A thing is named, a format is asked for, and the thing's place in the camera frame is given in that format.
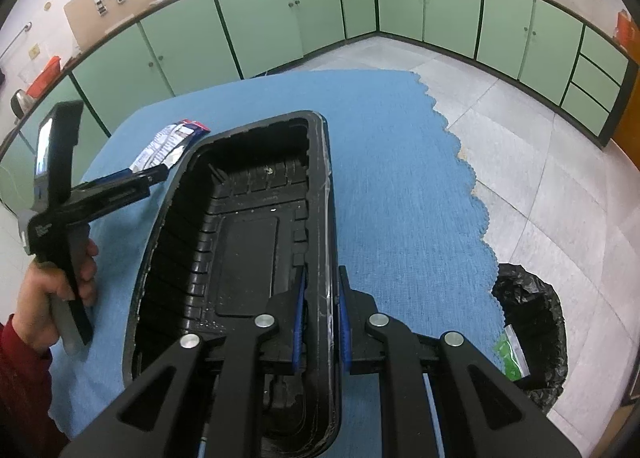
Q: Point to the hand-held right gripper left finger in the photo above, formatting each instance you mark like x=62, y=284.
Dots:
x=299, y=318

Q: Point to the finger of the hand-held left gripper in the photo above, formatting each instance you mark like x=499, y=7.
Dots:
x=115, y=200
x=130, y=177

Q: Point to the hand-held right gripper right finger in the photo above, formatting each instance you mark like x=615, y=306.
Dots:
x=344, y=318

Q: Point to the blue white snack wrapper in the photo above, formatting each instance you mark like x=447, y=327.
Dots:
x=167, y=140

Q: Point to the black plastic tray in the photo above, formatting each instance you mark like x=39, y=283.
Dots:
x=245, y=263

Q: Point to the green packet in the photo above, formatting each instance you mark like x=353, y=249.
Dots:
x=510, y=353

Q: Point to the black trash bin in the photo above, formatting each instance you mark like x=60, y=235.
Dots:
x=540, y=298

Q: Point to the person's left forearm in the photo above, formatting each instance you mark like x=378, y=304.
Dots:
x=20, y=398

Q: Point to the person's left hand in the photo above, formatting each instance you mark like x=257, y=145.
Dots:
x=35, y=303

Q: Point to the orange basket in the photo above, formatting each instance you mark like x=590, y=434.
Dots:
x=44, y=78

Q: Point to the blue tablecloth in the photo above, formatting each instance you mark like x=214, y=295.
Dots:
x=390, y=188

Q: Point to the green lower cabinets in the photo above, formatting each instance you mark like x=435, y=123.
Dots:
x=260, y=13

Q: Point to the wooden door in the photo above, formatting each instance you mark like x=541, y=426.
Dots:
x=631, y=148

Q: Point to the red thermos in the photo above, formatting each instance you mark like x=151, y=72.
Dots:
x=627, y=33

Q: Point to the wall switch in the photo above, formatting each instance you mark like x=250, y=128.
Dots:
x=34, y=51

